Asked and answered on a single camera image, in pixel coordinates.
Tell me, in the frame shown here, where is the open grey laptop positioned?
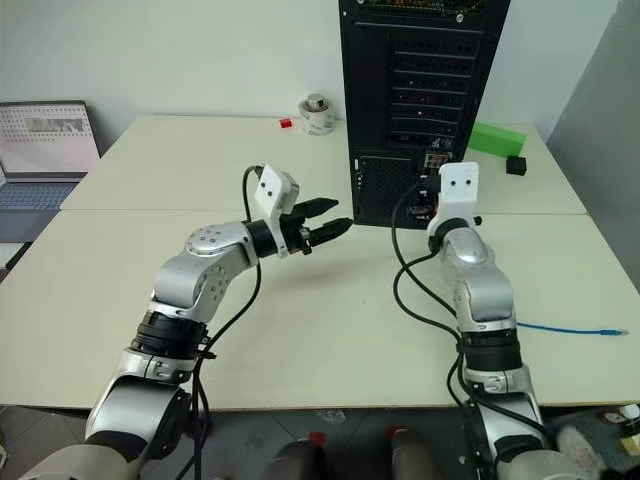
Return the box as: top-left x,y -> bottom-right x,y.
0,99 -> 102,215

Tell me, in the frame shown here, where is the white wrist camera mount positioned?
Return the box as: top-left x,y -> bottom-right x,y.
252,165 -> 301,260
430,161 -> 481,237

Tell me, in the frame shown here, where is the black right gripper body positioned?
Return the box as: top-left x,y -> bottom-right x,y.
418,191 -> 441,222

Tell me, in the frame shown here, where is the white tape roll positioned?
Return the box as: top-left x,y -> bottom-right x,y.
298,95 -> 336,137

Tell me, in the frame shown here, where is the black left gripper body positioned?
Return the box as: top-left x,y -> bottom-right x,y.
279,202 -> 315,257

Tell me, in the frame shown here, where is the small yellow box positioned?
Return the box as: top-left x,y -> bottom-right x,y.
618,433 -> 640,464

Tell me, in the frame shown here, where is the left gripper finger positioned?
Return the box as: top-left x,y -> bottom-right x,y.
298,197 -> 341,221
307,216 -> 354,248

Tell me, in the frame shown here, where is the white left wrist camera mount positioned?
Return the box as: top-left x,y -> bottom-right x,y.
252,165 -> 301,260

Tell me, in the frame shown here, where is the green rectangular box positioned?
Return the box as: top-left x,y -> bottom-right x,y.
466,121 -> 529,158

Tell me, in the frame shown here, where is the white fluffy cloth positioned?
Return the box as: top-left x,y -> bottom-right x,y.
552,423 -> 599,459

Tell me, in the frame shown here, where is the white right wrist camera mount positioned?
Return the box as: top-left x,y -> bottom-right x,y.
430,161 -> 481,237

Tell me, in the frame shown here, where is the black computer tower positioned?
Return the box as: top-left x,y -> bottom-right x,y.
338,0 -> 512,229

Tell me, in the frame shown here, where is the blue ethernet cable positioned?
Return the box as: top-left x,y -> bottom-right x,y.
514,321 -> 629,338

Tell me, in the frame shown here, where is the dark rounded shape red cap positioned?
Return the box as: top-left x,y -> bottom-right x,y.
388,426 -> 443,480
260,431 -> 327,480

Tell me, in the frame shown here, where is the grey partition panel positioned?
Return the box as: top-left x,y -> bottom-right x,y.
543,0 -> 640,297

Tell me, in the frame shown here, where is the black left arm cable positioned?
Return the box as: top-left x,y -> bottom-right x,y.
174,163 -> 265,480

